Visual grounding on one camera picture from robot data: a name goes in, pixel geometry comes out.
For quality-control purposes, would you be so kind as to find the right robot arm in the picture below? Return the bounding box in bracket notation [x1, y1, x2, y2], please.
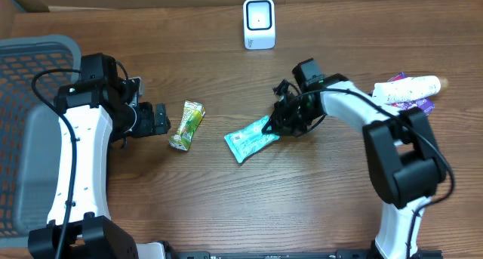
[262, 59, 455, 258]

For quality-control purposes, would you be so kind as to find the white barcode scanner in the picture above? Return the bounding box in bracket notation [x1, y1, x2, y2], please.
[242, 0, 276, 50]

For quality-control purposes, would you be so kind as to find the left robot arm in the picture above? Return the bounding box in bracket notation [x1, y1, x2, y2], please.
[28, 53, 171, 258]

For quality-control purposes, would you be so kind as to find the purple Carefree pad pack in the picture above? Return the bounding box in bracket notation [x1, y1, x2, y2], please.
[388, 72, 435, 116]

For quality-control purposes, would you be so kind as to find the grey plastic mesh basket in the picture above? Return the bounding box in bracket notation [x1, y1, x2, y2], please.
[1, 35, 82, 248]

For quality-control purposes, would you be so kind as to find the teal wet wipes pack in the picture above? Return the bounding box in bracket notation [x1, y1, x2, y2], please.
[224, 116, 280, 163]

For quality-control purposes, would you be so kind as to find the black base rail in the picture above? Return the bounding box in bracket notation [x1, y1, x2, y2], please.
[162, 242, 445, 259]

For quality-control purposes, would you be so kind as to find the white tube with gold cap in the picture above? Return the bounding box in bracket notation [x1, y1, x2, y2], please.
[372, 76, 449, 104]

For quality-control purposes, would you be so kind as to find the green yellow snack packet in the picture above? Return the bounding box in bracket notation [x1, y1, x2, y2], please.
[168, 100, 205, 151]

